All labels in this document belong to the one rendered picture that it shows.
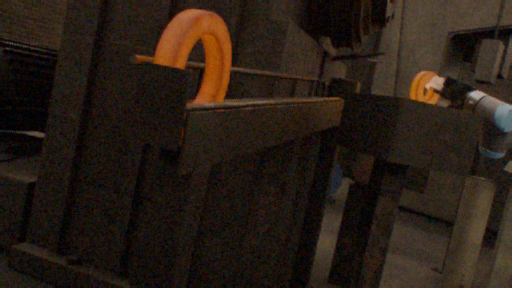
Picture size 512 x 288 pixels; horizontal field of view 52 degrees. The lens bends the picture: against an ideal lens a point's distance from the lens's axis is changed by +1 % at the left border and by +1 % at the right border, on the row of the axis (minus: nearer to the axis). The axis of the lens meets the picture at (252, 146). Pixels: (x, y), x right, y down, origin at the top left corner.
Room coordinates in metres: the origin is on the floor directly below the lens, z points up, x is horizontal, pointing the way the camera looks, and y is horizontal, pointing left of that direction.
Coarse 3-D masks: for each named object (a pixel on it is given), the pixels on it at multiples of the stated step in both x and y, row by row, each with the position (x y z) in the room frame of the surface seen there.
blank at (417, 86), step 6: (420, 72) 2.08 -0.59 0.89; (426, 72) 2.07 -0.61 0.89; (432, 72) 2.08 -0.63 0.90; (414, 78) 2.07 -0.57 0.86; (420, 78) 2.05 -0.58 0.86; (426, 78) 2.07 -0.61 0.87; (432, 78) 2.09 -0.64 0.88; (414, 84) 2.05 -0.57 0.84; (420, 84) 2.05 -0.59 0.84; (414, 90) 2.05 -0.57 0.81; (420, 90) 2.05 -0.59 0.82; (414, 96) 2.05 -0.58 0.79; (420, 96) 2.06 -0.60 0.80; (426, 96) 2.12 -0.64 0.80; (432, 96) 2.10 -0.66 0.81; (438, 96) 2.13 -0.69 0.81; (432, 102) 2.11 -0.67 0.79
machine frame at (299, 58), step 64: (128, 0) 1.52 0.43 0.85; (192, 0) 1.46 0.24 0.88; (256, 0) 1.40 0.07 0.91; (64, 64) 1.58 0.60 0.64; (128, 64) 1.50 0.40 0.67; (256, 64) 1.39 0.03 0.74; (320, 64) 1.79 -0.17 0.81; (64, 128) 1.57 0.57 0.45; (128, 128) 1.49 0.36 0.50; (64, 192) 1.52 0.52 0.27; (128, 192) 1.45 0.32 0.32; (256, 192) 1.39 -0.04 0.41; (64, 256) 1.53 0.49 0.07; (128, 256) 1.47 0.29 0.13; (192, 256) 1.41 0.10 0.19
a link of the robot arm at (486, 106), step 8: (488, 96) 1.89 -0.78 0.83; (480, 104) 1.86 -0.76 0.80; (488, 104) 1.85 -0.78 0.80; (496, 104) 1.83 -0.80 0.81; (504, 104) 1.82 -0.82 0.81; (472, 112) 1.89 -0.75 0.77; (480, 112) 1.86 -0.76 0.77; (488, 112) 1.83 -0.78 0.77; (496, 112) 1.81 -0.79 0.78; (504, 112) 1.80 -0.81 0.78; (488, 120) 1.84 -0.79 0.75; (496, 120) 1.81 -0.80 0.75; (504, 120) 1.80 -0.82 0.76; (488, 128) 1.85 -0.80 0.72; (496, 128) 1.83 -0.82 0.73; (504, 128) 1.81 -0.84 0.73
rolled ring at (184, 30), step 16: (176, 16) 0.73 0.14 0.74; (192, 16) 0.72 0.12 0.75; (208, 16) 0.75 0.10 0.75; (176, 32) 0.70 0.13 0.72; (192, 32) 0.71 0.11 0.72; (208, 32) 0.76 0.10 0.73; (224, 32) 0.80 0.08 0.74; (160, 48) 0.70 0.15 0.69; (176, 48) 0.69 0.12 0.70; (208, 48) 0.82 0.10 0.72; (224, 48) 0.81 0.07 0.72; (176, 64) 0.69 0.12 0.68; (208, 64) 0.83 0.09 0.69; (224, 64) 0.83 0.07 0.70; (208, 80) 0.83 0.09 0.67; (224, 80) 0.84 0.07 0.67; (208, 96) 0.82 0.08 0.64; (224, 96) 0.85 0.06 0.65
